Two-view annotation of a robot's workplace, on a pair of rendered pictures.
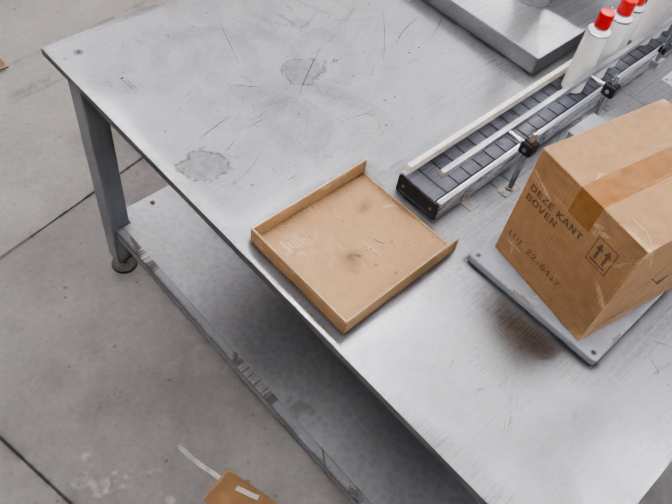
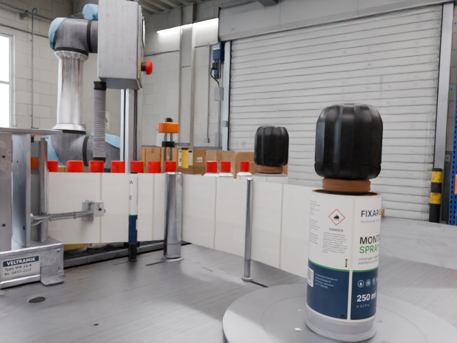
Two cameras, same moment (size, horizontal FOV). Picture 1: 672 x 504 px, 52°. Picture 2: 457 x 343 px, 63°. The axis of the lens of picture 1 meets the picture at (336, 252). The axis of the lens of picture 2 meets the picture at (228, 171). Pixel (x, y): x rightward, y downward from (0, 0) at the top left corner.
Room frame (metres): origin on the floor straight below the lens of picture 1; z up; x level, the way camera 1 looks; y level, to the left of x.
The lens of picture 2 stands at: (2.60, -0.39, 1.11)
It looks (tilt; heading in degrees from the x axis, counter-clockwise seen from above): 3 degrees down; 186
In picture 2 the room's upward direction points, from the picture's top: 2 degrees clockwise
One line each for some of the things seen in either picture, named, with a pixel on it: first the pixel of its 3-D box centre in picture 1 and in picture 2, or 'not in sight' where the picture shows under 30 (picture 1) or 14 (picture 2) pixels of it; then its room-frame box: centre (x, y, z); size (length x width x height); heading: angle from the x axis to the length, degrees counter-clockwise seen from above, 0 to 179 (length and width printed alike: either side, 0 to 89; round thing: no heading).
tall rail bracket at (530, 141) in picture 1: (513, 156); not in sight; (1.07, -0.32, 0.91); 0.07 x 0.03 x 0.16; 52
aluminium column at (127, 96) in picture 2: not in sight; (130, 131); (1.55, -0.79, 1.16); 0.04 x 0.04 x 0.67; 52
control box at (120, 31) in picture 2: not in sight; (122, 48); (1.64, -0.78, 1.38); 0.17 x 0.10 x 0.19; 17
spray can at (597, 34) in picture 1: (588, 51); (243, 192); (1.37, -0.47, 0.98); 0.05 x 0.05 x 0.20
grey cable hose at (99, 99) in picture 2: not in sight; (99, 122); (1.67, -0.83, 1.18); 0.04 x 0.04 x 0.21
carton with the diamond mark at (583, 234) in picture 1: (621, 219); (245, 180); (0.88, -0.49, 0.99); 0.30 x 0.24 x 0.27; 130
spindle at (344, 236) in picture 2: not in sight; (344, 216); (2.11, -0.29, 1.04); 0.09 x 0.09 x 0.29
